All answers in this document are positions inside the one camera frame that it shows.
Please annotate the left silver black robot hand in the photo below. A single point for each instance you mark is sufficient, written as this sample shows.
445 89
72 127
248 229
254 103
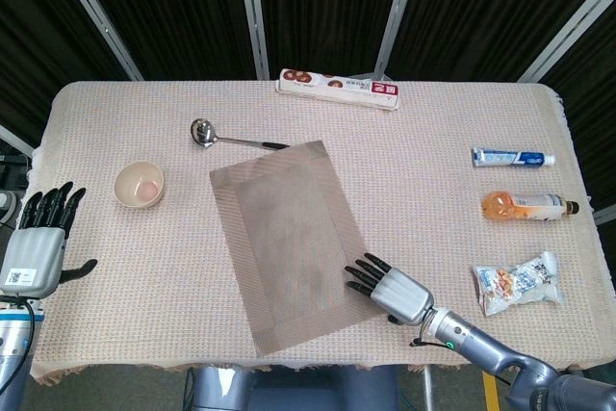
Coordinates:
33 262

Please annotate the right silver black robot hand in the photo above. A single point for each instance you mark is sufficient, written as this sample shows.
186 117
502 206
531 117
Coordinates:
404 298

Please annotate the brown woven placemat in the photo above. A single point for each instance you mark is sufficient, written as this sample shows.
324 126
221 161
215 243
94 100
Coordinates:
289 247

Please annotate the beige round bowl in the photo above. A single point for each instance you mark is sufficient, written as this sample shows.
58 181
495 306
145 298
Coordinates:
139 187

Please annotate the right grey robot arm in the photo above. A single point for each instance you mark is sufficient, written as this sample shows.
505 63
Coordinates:
505 360

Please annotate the white round device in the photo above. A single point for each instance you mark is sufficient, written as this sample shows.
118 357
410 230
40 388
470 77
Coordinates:
6 206

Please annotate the metal table leg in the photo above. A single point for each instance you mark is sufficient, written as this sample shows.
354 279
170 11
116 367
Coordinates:
427 389

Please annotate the black equipment rack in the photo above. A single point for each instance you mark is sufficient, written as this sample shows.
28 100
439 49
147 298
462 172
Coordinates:
9 170

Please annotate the clear snack packet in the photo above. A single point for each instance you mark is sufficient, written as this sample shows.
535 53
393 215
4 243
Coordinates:
510 283

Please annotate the beige woven tablecloth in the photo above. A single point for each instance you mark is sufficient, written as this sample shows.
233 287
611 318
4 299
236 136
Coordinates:
144 286

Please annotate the orange drink bottle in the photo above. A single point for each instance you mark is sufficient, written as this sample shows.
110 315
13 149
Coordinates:
520 206

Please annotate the blue white toothpaste tube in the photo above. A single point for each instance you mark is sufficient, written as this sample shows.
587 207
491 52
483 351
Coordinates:
510 158

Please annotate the blue grey robot torso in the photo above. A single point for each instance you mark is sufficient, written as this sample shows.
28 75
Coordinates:
226 389

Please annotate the long cookie box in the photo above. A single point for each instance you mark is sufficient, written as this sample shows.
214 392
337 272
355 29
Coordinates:
337 88

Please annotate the dark pleated curtain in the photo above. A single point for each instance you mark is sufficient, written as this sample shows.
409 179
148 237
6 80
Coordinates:
183 7

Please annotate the white screen frame post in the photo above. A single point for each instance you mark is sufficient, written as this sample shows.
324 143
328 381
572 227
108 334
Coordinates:
98 21
14 139
398 11
570 33
252 16
606 214

